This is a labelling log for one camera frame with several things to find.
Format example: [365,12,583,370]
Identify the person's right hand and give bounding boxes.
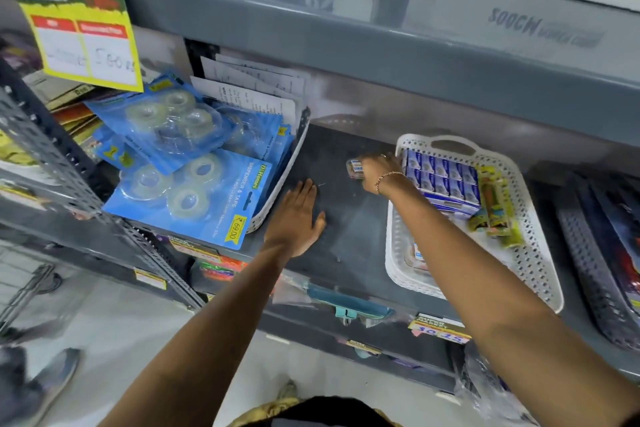
[357,152,406,194]

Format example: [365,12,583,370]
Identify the person's left hand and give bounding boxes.
[262,178,327,258]

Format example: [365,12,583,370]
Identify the person's right forearm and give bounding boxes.
[382,177,640,427]

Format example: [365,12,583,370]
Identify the person's left forearm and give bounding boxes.
[99,241,301,427]

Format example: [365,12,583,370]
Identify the white basket with tape packs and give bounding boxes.
[246,106,312,235]

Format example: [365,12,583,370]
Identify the row of blue small boxes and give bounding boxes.
[401,148,484,218]

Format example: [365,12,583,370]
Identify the teal item in clear bag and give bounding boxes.
[304,283,397,326]

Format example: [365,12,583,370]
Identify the small clear wrapped packet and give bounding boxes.
[404,241,430,273]

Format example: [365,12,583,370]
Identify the blue tape blister pack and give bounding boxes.
[91,125,137,168]
[212,100,296,194]
[101,148,274,251]
[84,72,237,176]

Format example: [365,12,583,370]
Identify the colourful packets under shelf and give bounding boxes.
[196,254,249,283]

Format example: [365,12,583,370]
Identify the grey metal shelf board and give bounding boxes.
[50,0,640,148]

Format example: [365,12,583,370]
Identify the yellow red shelf label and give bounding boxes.
[168,236,222,263]

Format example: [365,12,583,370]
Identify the green yellow packets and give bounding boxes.
[467,166,526,250]

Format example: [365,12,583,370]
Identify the white paper sheets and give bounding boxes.
[189,53,307,133]

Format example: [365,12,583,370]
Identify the yellow pink shelf price label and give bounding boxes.
[407,314,472,346]

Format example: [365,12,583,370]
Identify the small yellow shelf label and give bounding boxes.
[133,268,168,292]

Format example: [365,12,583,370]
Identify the white perforated plastic basket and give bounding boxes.
[384,133,565,315]

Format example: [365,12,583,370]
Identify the grey perforated plastic basket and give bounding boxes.
[554,175,640,351]

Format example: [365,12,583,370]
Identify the clear plastic bag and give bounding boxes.
[454,341,538,427]

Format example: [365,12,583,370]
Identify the dark packets in grey basket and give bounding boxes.
[574,180,640,315]

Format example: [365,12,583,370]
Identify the grey perforated shelf upright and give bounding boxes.
[0,57,205,313]

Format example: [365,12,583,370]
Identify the stack of colourful books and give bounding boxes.
[0,69,103,167]

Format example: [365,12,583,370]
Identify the yellow green price sign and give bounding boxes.
[0,0,145,93]

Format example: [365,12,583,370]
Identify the grey shoe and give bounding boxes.
[0,347,82,427]

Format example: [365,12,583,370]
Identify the thin bead bracelet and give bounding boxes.
[374,171,407,195]

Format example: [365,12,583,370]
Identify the metal wire cart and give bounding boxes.
[0,262,64,338]

